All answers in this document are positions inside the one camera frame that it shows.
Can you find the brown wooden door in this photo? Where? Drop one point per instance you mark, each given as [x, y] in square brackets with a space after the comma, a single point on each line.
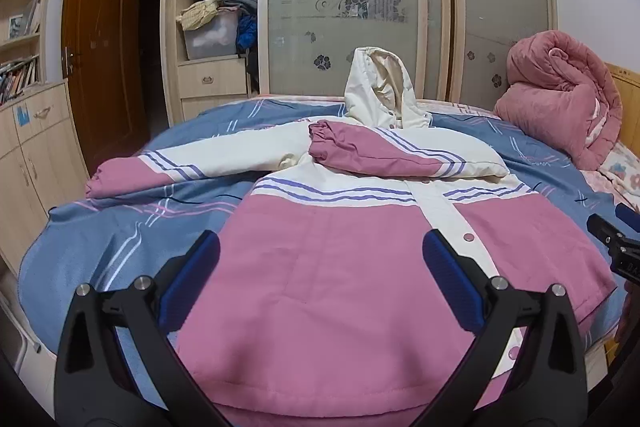
[100, 47]

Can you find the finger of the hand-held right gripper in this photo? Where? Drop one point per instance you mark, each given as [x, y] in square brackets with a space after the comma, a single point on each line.
[607, 232]
[630, 216]

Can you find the pale yellow cloth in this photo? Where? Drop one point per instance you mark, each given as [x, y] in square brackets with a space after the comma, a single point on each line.
[197, 14]

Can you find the blue sticker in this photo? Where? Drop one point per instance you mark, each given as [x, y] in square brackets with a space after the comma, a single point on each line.
[23, 116]

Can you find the blue striped bed sheet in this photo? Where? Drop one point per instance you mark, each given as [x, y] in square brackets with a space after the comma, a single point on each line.
[100, 247]

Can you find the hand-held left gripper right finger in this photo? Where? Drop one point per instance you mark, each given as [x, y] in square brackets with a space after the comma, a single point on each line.
[450, 277]

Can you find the pink and white hooded jacket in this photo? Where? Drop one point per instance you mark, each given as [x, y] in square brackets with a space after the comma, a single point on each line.
[325, 282]

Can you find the wooden headboard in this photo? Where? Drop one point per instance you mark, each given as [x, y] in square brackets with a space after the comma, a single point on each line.
[627, 97]

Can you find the row of books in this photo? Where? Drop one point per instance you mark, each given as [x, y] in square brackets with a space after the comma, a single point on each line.
[17, 79]

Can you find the rolled pink quilt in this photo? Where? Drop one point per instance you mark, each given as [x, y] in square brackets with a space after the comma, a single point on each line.
[550, 102]

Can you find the grey clothes pile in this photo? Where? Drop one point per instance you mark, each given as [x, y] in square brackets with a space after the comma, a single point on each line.
[240, 1]

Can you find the small picture frame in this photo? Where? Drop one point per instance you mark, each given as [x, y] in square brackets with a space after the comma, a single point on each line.
[16, 26]

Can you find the beige wardrobe with glass doors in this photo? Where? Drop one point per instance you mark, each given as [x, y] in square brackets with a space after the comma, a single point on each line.
[350, 42]

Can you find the floral bed sheet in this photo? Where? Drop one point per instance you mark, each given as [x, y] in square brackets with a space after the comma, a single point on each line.
[622, 172]

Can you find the beige wardrobe drawer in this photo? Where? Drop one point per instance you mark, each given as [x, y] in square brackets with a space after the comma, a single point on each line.
[212, 79]

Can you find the blue garment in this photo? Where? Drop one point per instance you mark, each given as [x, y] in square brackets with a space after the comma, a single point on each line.
[246, 34]

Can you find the clear plastic storage bin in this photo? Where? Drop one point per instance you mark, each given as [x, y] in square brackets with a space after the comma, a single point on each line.
[212, 39]

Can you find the beige wooden cabinet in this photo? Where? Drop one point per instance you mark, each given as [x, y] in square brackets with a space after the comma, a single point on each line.
[35, 167]

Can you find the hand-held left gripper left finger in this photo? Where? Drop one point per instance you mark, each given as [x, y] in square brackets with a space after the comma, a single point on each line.
[192, 277]

